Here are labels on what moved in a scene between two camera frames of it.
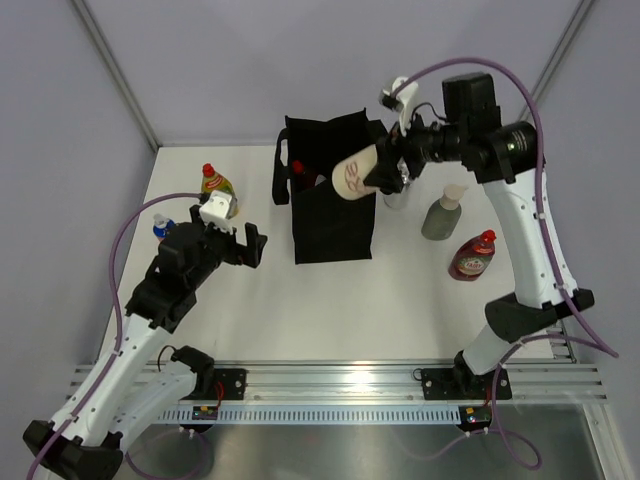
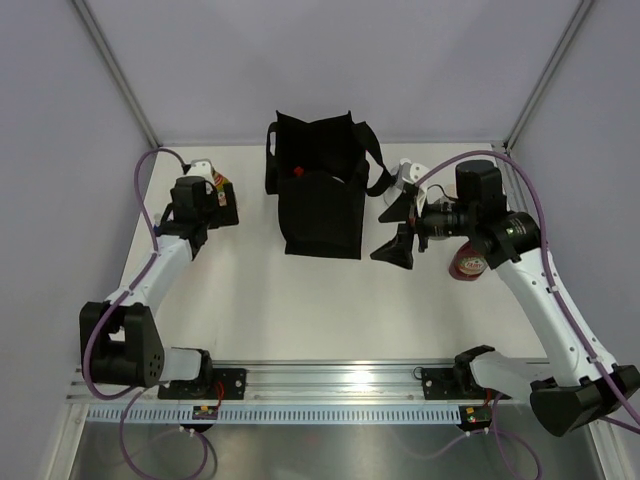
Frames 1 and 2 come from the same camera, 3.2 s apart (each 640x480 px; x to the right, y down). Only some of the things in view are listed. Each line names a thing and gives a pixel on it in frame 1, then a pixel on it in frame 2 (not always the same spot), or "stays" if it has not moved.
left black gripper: [238, 252] to [229, 216]
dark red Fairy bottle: [473, 256] stays
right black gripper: [386, 173] to [399, 250]
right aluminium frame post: [559, 52] stays
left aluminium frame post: [116, 70] stays
